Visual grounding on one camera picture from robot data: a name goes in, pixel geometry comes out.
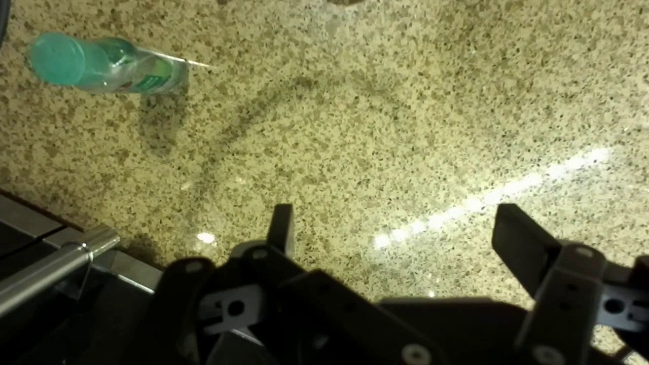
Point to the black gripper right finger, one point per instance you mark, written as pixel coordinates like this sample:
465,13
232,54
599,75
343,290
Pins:
568,297

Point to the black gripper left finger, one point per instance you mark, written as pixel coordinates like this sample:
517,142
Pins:
271,312

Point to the black steel microwave oven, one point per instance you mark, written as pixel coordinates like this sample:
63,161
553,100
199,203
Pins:
47,277

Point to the small green plastic bottle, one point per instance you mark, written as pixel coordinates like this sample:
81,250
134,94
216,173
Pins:
103,63

